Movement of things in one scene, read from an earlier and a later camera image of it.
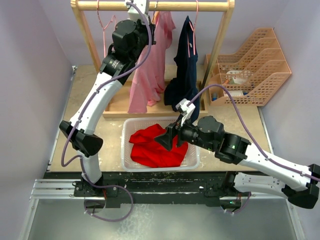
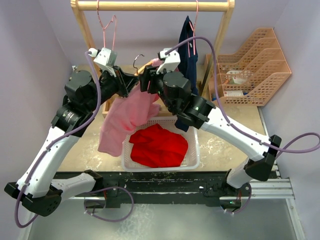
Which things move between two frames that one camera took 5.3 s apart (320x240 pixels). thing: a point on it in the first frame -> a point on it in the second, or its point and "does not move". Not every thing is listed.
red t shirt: (146, 151) does not move
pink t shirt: (149, 81) -> (124, 114)
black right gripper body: (190, 134) -> (156, 84)
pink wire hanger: (104, 28) does not move
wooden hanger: (155, 15) -> (138, 71)
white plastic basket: (190, 163) does not move
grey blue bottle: (214, 96) does not move
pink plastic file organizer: (252, 74) does not move
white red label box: (233, 93) does not move
